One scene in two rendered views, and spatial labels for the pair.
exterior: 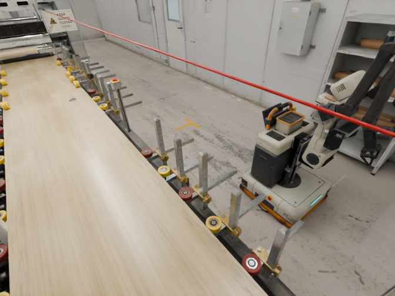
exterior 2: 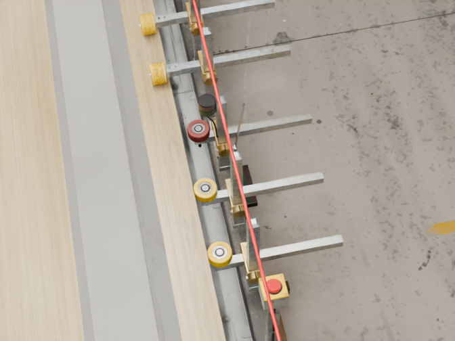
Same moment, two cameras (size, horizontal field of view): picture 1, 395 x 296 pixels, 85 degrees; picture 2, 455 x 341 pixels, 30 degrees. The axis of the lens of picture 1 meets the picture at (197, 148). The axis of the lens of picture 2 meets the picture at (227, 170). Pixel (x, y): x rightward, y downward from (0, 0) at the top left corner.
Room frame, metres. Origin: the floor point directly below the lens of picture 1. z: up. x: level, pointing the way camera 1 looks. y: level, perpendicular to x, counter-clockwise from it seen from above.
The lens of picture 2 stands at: (0.92, 0.35, 3.34)
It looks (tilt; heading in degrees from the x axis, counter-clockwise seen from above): 57 degrees down; 26
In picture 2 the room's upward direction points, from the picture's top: 3 degrees counter-clockwise
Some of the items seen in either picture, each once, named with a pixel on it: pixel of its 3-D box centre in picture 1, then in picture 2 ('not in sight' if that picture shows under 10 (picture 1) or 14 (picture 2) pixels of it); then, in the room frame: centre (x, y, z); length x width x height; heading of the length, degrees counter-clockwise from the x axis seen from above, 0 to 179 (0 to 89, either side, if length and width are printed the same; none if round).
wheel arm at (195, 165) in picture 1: (189, 168); not in sight; (1.15, 0.07, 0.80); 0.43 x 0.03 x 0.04; 126
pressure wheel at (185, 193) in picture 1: (186, 198); not in sight; (0.83, 0.08, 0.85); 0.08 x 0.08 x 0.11
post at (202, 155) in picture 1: (203, 184); not in sight; (0.86, -0.03, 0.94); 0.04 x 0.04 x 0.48; 36
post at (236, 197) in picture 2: (106, 97); (237, 193); (2.28, 0.99, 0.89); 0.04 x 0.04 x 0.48; 36
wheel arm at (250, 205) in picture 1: (239, 214); not in sight; (0.74, -0.23, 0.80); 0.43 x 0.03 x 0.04; 126
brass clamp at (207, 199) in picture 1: (201, 194); not in sight; (0.88, -0.01, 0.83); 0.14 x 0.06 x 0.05; 36
